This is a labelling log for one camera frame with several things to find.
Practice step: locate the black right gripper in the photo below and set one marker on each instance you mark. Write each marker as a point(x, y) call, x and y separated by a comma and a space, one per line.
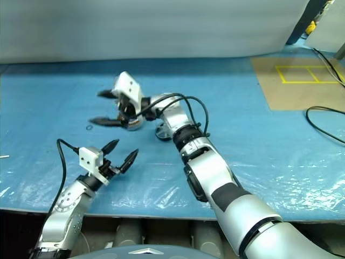
point(128, 110)

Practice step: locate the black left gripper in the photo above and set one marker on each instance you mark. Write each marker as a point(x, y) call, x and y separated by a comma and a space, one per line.
point(107, 168)

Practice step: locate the silver motor housing copper windings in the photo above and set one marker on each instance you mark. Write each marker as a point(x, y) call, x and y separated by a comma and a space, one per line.
point(134, 126)

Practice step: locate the spoked rotor with shaft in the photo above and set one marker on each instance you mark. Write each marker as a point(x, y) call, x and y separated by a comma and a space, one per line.
point(163, 133)

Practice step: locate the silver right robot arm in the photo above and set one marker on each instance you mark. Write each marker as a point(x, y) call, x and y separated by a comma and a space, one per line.
point(210, 172)

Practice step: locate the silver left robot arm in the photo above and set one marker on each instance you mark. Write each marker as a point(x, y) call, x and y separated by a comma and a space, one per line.
point(63, 215)

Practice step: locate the blue plastic table cover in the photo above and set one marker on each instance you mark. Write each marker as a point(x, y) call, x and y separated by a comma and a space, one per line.
point(54, 108)

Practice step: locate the grey rounded cylinder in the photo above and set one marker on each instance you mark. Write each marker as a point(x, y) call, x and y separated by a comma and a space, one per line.
point(207, 240)
point(129, 233)

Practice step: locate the grey robot torso cover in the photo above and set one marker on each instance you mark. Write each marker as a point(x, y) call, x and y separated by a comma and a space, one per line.
point(121, 253)

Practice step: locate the small silver pin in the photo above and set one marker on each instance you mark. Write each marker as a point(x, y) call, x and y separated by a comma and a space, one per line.
point(3, 156)

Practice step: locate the brown cardboard sheet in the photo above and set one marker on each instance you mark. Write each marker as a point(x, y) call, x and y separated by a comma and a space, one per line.
point(291, 94)

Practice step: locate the yellow object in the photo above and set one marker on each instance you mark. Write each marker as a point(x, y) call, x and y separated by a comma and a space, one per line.
point(311, 27)

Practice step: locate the white panel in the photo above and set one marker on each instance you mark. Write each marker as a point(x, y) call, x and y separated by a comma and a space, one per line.
point(327, 27)

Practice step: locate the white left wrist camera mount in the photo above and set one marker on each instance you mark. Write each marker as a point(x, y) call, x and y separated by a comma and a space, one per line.
point(90, 159)

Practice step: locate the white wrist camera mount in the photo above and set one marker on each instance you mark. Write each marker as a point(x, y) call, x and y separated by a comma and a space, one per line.
point(128, 83)
point(90, 159)

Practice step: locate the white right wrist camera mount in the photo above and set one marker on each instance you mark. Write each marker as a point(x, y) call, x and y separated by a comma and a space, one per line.
point(128, 83)

